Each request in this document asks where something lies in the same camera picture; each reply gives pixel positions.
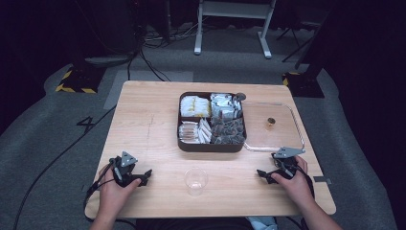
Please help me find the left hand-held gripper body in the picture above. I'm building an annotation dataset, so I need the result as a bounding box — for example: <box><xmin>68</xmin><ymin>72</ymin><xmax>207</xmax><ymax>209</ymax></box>
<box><xmin>109</xmin><ymin>150</ymin><xmax>144</xmax><ymax>188</ymax></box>

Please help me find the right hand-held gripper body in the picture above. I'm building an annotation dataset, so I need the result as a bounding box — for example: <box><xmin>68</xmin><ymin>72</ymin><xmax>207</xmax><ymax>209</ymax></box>
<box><xmin>270</xmin><ymin>146</ymin><xmax>306</xmax><ymax>180</ymax></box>

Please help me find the person's right hand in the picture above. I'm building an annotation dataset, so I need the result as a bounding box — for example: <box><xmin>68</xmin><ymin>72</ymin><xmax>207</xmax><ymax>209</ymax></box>
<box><xmin>270</xmin><ymin>155</ymin><xmax>316</xmax><ymax>209</ymax></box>

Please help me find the person's left hand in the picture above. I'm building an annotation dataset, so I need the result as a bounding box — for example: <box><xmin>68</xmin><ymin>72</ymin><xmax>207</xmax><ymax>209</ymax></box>
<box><xmin>98</xmin><ymin>167</ymin><xmax>143</xmax><ymax>218</ymax></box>

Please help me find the clear box lid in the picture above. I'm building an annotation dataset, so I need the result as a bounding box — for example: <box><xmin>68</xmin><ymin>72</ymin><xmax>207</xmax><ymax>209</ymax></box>
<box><xmin>241</xmin><ymin>102</ymin><xmax>306</xmax><ymax>152</ymax></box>

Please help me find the grey tape strip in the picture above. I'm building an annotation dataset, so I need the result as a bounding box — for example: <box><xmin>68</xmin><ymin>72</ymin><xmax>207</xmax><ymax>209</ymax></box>
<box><xmin>313</xmin><ymin>175</ymin><xmax>332</xmax><ymax>186</ymax></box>

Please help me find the light blue cloth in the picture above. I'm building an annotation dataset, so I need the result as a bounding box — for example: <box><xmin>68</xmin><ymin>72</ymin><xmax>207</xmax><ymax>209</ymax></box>
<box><xmin>246</xmin><ymin>216</ymin><xmax>280</xmax><ymax>230</ymax></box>

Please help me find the clear plastic cup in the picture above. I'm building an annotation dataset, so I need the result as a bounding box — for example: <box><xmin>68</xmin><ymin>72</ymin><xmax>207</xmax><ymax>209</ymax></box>
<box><xmin>184</xmin><ymin>167</ymin><xmax>210</xmax><ymax>196</ymax></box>

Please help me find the pile of dark tea bags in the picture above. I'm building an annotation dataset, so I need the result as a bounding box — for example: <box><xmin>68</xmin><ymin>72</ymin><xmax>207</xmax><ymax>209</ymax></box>
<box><xmin>210</xmin><ymin>117</ymin><xmax>246</xmax><ymax>145</ymax></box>

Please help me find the row of clear stick packets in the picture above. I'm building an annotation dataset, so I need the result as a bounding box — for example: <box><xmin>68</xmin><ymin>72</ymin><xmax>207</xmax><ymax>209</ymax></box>
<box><xmin>178</xmin><ymin>121</ymin><xmax>201</xmax><ymax>145</ymax></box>

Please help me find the brown compartment box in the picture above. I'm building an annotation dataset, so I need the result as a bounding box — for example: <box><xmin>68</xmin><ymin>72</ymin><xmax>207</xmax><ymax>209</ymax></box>
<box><xmin>176</xmin><ymin>91</ymin><xmax>248</xmax><ymax>153</ymax></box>

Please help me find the person's dark clothing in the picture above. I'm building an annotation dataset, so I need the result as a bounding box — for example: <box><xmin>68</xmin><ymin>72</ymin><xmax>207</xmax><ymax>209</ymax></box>
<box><xmin>135</xmin><ymin>217</ymin><xmax>255</xmax><ymax>230</ymax></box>

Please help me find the row of white sachets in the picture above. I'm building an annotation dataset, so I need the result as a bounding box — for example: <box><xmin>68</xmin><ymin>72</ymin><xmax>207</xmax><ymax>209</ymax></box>
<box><xmin>197</xmin><ymin>117</ymin><xmax>214</xmax><ymax>145</ymax></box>

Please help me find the pile of silver packets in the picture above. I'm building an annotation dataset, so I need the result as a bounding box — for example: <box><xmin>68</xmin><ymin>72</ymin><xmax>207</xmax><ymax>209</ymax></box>
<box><xmin>210</xmin><ymin>92</ymin><xmax>243</xmax><ymax>120</ymax></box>

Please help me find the black yellow striped stand base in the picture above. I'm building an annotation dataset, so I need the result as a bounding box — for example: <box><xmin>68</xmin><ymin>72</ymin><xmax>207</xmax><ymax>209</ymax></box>
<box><xmin>282</xmin><ymin>71</ymin><xmax>326</xmax><ymax>99</ymax></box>
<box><xmin>55</xmin><ymin>64</ymin><xmax>107</xmax><ymax>95</ymax></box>

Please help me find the pile of white yellow packets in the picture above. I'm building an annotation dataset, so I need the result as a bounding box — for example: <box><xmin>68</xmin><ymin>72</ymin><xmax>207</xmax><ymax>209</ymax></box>
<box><xmin>179</xmin><ymin>95</ymin><xmax>212</xmax><ymax>118</ymax></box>

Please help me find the black tripod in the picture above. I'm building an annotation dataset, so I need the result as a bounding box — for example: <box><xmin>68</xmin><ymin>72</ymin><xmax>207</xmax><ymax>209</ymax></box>
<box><xmin>275</xmin><ymin>20</ymin><xmax>318</xmax><ymax>63</ymax></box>

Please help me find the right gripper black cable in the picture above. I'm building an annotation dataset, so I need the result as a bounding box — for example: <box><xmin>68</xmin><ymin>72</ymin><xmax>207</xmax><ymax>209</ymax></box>
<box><xmin>296</xmin><ymin>166</ymin><xmax>316</xmax><ymax>199</ymax></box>

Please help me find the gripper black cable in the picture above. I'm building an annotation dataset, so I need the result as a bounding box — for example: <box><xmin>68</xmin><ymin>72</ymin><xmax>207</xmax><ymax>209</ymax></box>
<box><xmin>296</xmin><ymin>166</ymin><xmax>316</xmax><ymax>199</ymax></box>
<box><xmin>82</xmin><ymin>158</ymin><xmax>117</xmax><ymax>221</ymax></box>

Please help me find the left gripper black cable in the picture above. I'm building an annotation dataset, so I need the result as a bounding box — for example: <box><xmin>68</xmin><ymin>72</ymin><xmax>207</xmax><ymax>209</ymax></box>
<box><xmin>82</xmin><ymin>158</ymin><xmax>117</xmax><ymax>221</ymax></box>

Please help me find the long black floor cable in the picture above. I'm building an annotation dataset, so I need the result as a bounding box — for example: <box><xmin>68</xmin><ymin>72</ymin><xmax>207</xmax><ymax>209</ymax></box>
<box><xmin>11</xmin><ymin>104</ymin><xmax>117</xmax><ymax>230</ymax></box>

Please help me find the bundle of floor cables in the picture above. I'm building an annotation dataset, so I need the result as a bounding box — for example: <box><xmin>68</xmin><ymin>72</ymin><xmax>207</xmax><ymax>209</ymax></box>
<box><xmin>140</xmin><ymin>20</ymin><xmax>200</xmax><ymax>50</ymax></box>

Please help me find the white metal table frame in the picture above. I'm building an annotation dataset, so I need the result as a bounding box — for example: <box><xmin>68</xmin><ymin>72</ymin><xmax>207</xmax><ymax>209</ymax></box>
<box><xmin>193</xmin><ymin>0</ymin><xmax>278</xmax><ymax>59</ymax></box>

